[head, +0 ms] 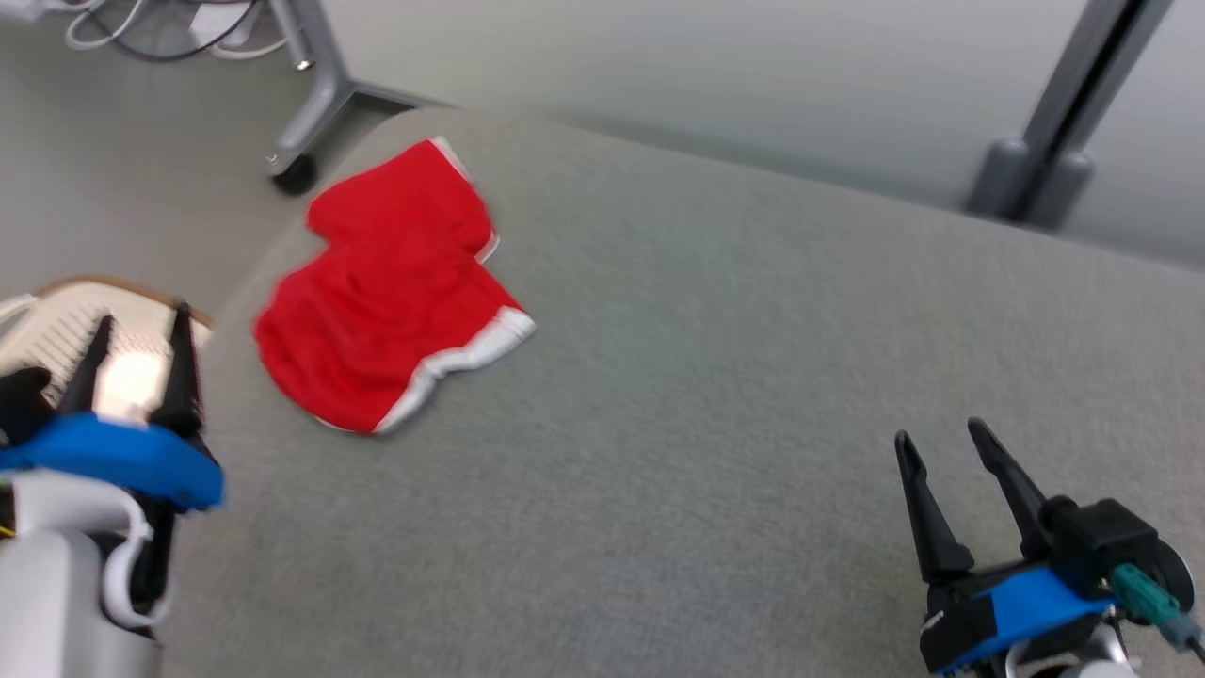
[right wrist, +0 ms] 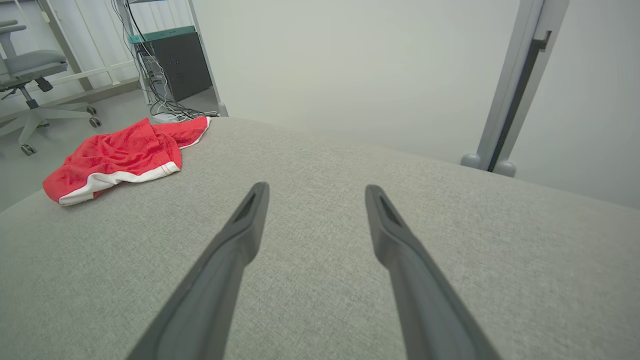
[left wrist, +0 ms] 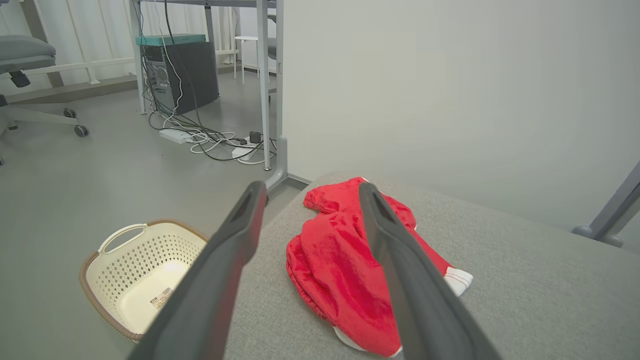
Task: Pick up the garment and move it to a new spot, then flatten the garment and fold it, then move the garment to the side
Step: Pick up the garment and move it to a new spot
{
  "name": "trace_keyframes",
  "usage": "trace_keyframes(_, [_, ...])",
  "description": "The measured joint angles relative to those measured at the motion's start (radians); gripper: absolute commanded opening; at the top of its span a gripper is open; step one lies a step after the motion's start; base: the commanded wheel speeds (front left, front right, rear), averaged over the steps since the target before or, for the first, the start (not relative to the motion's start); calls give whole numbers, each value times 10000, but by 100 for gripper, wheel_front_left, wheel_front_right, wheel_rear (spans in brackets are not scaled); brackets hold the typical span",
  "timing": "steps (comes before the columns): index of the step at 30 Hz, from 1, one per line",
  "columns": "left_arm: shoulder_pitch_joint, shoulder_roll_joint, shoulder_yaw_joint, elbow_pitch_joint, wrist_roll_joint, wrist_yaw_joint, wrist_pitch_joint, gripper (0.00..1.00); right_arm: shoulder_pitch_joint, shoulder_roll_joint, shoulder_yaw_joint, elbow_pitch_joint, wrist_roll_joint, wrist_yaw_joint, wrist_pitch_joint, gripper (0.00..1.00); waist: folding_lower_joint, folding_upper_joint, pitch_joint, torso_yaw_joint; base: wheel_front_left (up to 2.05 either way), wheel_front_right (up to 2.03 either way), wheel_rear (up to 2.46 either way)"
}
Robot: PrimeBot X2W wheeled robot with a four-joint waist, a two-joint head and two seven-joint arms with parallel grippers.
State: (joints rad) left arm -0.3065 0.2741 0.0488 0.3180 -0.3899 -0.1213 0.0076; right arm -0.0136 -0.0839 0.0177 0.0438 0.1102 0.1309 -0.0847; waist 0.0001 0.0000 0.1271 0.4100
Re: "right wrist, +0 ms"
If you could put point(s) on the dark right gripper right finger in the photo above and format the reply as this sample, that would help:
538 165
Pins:
420 290

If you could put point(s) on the grey metal partition leg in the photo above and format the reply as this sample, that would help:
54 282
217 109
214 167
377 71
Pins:
210 65

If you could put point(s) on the grey office chair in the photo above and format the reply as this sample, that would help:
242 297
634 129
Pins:
35 65

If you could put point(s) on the red shorts with white trim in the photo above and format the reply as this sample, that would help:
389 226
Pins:
115 155

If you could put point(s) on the grey metal partition post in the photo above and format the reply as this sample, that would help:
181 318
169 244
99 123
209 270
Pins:
505 100

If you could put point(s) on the white metal railing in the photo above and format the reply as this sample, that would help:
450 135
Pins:
90 74

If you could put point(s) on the black cabinet with teal top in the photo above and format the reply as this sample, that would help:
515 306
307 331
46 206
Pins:
180 65

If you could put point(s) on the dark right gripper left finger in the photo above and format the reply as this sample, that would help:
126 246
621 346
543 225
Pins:
215 285

